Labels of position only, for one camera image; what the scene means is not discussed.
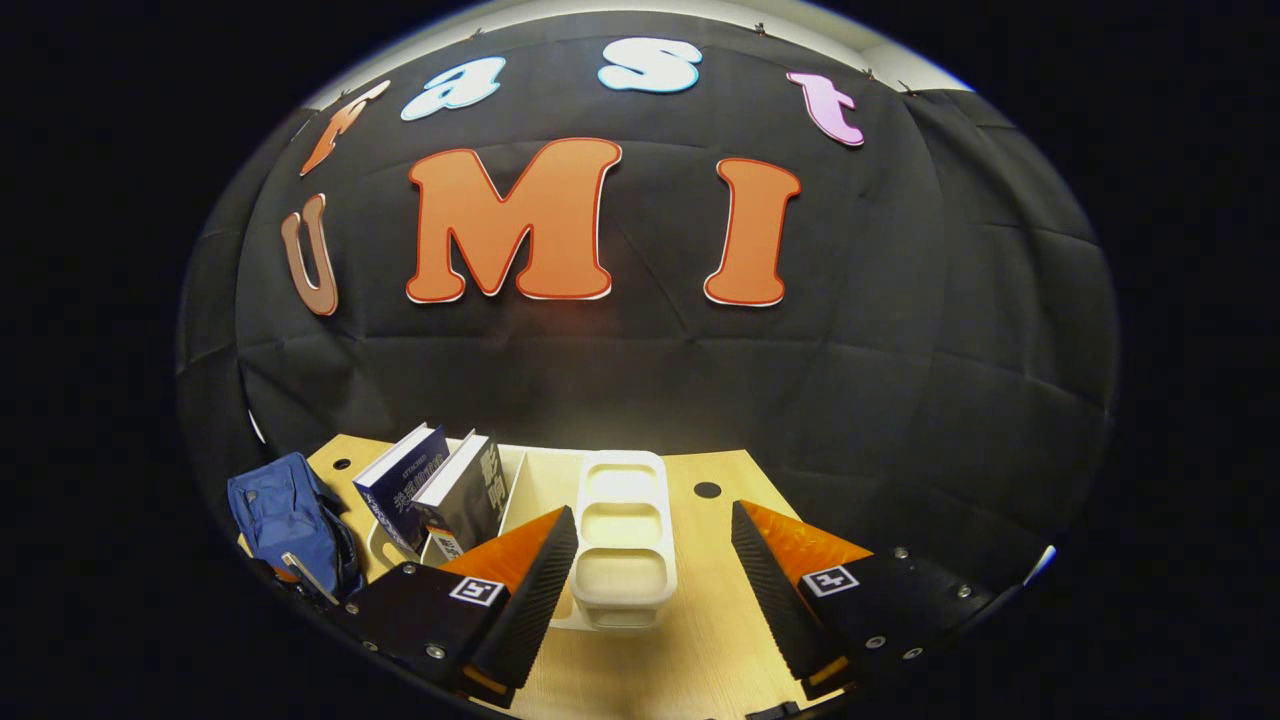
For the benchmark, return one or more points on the black book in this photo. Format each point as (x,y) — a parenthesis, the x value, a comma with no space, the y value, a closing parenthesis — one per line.
(470,500)

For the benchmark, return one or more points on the blue schoolbag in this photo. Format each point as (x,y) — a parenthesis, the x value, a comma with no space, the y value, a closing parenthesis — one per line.
(285,520)

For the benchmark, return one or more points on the white bookshelf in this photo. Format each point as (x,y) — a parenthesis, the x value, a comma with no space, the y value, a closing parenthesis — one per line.
(625,530)

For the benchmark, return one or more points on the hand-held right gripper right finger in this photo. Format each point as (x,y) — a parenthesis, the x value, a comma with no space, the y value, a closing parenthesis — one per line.
(765,590)

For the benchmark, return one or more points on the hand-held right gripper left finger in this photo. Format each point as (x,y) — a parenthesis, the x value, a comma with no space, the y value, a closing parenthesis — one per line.
(535,600)

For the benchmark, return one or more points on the black backdrop cloth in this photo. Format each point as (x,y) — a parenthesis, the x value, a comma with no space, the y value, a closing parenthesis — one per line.
(660,380)

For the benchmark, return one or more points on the blue book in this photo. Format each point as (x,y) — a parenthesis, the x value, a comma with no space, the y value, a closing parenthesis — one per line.
(400,490)

